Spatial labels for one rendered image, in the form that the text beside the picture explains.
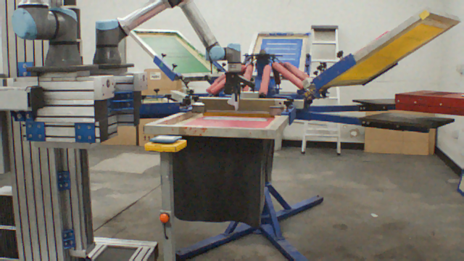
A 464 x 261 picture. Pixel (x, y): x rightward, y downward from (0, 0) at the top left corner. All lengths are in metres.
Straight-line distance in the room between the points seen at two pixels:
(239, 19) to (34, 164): 4.97
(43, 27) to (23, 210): 0.93
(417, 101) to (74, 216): 1.84
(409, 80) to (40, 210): 5.42
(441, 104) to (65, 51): 1.81
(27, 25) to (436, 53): 5.73
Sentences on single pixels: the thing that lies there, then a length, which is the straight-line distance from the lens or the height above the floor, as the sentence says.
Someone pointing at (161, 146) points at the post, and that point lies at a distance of 1.73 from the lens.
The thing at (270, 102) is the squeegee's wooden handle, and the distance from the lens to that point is 2.44.
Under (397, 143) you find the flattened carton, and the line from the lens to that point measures 6.55.
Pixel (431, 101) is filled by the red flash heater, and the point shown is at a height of 1.08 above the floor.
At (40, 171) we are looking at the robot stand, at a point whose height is 0.77.
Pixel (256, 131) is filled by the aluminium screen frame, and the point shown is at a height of 0.98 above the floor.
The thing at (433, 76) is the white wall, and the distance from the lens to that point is 6.69.
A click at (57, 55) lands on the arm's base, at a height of 1.30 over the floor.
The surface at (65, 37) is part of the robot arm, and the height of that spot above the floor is 1.37.
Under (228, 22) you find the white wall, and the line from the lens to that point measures 6.75.
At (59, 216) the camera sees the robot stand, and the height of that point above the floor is 0.56.
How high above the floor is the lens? 1.28
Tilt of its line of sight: 9 degrees down
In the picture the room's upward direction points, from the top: straight up
